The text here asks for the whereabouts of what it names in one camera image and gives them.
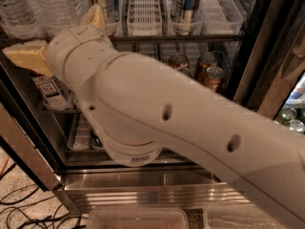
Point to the left tall silver blue can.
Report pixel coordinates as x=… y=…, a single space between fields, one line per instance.
x=110 y=11

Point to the left clear plastic bin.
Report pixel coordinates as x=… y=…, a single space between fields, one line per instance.
x=134 y=217

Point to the front right gold can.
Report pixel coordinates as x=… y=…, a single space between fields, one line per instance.
x=213 y=78

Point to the rear right gold can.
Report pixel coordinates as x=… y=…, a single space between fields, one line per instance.
x=204 y=61

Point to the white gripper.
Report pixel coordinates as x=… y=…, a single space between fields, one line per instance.
x=68 y=43

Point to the tall silver blue can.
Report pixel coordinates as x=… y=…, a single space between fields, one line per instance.
x=185 y=17
x=110 y=11

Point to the rear left gold can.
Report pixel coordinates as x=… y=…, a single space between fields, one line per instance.
x=178 y=60

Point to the clear bottle right compartment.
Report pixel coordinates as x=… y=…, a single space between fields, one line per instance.
x=297 y=125

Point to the front blue soda can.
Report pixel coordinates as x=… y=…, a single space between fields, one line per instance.
x=95 y=142

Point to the middle wire shelf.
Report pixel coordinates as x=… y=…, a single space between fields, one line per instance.
x=74 y=111

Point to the top wire shelf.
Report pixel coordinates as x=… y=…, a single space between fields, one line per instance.
x=176 y=38

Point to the gold can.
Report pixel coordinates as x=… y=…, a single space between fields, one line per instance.
x=185 y=71
x=213 y=78
x=178 y=60
x=204 y=61

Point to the clear plastic bin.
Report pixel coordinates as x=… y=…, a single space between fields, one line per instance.
x=235 y=218
x=134 y=217

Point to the front iced tea bottle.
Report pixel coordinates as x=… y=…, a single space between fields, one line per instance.
x=56 y=96

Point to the clear water bottle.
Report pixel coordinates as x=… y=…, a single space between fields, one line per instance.
x=19 y=19
x=59 y=14

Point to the right clear plastic bin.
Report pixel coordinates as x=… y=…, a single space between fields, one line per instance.
x=235 y=218

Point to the right tall silver blue can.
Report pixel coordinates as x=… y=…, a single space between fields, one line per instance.
x=185 y=17

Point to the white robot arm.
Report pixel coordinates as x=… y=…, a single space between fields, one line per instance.
x=138 y=105

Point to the front left gold can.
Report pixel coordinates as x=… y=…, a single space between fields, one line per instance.
x=185 y=71

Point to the open fridge door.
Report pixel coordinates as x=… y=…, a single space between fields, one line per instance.
x=18 y=138

